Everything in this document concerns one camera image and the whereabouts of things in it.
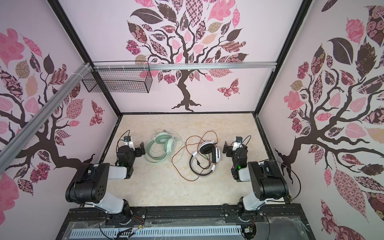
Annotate mint green white headphones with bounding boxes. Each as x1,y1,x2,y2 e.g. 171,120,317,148
145,132,182,164

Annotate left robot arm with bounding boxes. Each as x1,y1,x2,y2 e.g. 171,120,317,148
65,143,146,225

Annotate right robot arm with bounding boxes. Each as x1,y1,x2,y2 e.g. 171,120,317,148
223,142,290,223

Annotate black white headphones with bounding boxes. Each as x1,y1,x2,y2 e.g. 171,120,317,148
189,141,221,177

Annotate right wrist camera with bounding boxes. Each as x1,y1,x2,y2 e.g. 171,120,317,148
232,136,243,150

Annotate orange headphone cable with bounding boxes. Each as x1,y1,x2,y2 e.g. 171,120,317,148
171,130,219,183

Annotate black wire basket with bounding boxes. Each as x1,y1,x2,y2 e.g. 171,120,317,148
82,60,153,94

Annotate white slotted cable duct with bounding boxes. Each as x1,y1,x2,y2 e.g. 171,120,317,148
65,226,243,240

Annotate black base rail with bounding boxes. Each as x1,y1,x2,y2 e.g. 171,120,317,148
57,204,315,240

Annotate aluminium rail back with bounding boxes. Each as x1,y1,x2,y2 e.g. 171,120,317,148
93,62,277,71

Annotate aluminium rail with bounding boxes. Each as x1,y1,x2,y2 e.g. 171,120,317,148
93,62,277,71
1,63,92,173

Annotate aluminium rail left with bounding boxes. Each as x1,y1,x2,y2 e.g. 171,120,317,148
1,63,92,173

